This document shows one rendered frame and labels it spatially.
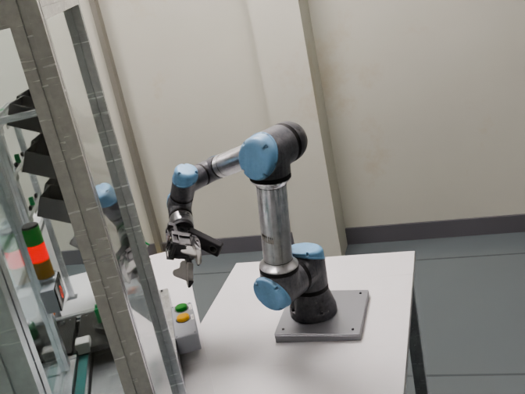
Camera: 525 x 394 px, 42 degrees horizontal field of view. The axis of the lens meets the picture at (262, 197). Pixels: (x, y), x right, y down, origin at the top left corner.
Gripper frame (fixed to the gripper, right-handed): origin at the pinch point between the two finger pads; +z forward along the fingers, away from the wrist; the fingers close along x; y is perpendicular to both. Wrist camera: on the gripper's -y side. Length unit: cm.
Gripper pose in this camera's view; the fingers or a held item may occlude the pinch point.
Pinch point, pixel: (195, 274)
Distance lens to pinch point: 198.8
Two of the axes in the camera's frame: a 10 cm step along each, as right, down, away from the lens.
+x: 3.4, -7.6, -5.5
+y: -9.2, -1.5, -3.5
